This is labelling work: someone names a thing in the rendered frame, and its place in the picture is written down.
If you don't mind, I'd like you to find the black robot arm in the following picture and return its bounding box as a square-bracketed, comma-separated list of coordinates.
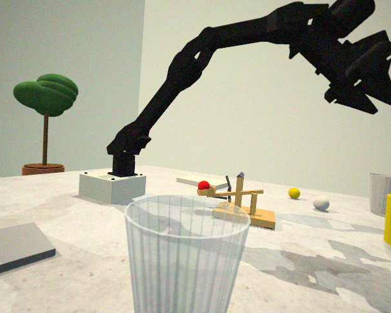
[106, 0, 389, 177]

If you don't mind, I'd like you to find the white ball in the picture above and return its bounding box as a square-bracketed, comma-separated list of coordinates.
[313, 196, 330, 211]

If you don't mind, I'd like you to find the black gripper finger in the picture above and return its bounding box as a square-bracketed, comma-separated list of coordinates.
[334, 88, 378, 115]
[353, 58, 391, 105]

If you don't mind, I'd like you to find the yellow ball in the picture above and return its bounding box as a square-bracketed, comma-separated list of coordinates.
[288, 188, 300, 199]

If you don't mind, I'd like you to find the red ball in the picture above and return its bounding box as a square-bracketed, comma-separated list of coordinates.
[198, 181, 210, 190]

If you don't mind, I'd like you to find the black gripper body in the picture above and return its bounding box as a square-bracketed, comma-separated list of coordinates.
[313, 40, 391, 103]

